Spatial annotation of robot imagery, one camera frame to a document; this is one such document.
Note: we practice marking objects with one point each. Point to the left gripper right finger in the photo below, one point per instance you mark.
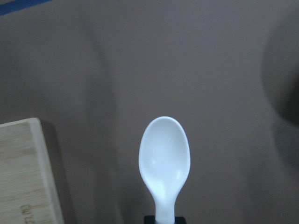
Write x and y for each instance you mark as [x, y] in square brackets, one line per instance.
[180, 220]

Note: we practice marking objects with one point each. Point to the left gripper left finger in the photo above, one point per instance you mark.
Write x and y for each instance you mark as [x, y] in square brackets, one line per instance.
[149, 220]

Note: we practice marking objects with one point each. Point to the white plastic spoon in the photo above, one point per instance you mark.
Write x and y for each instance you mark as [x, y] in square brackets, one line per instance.
[164, 163]

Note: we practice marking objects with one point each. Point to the wooden cutting board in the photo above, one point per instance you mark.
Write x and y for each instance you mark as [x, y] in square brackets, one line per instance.
[28, 193]

